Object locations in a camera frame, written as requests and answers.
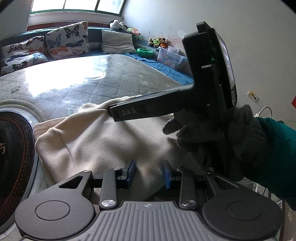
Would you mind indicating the cream beige garment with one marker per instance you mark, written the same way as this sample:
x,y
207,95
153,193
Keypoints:
x,y
91,140

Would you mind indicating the window with green frame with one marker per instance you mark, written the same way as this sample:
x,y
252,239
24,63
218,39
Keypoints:
x,y
114,7

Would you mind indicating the colourful plush toys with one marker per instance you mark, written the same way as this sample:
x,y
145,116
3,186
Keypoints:
x,y
158,42

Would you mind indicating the round black induction cooktop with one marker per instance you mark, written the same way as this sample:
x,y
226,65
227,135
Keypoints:
x,y
18,164

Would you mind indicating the white wall socket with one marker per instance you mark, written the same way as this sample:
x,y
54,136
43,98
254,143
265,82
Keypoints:
x,y
252,96

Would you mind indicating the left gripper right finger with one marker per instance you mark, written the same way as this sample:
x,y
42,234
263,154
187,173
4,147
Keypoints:
x,y
186,188

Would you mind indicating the teal sleeved right forearm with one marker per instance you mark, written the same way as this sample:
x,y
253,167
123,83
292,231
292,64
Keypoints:
x,y
270,147

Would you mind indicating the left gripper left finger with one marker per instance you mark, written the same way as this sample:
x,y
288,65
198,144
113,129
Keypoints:
x,y
111,181

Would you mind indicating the plain grey cushion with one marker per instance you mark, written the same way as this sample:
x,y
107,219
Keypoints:
x,y
116,42

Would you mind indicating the butterfly pillow standing upright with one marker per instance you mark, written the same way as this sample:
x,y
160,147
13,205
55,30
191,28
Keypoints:
x,y
68,40

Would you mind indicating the panda plush toy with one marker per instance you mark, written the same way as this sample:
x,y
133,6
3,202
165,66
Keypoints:
x,y
116,25

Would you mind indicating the black gloved right hand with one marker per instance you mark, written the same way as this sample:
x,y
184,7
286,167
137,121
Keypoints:
x,y
223,146

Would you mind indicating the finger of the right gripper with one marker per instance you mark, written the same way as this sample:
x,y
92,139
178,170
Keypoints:
x,y
151,105

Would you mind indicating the butterfly pillow lying flat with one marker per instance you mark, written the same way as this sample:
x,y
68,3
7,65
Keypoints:
x,y
22,55

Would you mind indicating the green plastic bowl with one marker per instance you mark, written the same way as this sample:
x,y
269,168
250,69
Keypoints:
x,y
145,53

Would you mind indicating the clear plastic storage box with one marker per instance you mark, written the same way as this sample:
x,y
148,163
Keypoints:
x,y
171,59

